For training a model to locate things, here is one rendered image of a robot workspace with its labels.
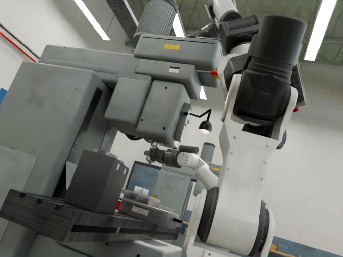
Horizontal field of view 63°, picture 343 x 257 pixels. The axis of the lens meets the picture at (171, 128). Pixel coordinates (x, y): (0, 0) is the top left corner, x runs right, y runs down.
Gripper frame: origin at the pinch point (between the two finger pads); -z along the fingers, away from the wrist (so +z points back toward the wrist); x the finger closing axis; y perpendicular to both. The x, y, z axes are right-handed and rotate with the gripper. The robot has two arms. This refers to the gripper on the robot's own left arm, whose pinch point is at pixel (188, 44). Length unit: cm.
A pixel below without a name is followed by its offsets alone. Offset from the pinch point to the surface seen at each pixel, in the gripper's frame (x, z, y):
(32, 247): -24, -89, -94
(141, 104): -13.0, -29.6, -36.8
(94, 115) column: -17, -58, -32
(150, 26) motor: -14.7, -15.0, 13.1
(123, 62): -18.1, -34.0, -7.7
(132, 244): -14, -43, -103
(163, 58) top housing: -13.5, -11.6, -15.0
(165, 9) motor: -11.1, -4.5, 23.9
